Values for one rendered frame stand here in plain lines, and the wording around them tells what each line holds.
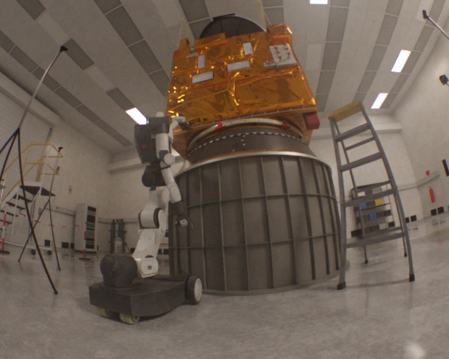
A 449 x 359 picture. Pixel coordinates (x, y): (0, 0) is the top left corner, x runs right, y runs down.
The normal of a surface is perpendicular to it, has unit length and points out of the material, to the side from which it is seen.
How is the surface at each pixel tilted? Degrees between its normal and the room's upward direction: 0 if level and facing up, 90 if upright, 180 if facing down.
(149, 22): 180
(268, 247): 90
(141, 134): 105
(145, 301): 90
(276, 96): 92
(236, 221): 90
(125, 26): 180
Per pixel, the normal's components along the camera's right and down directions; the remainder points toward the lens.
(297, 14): 0.06, 0.94
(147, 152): 0.44, -0.06
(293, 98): -0.25, -0.29
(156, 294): 0.86, -0.22
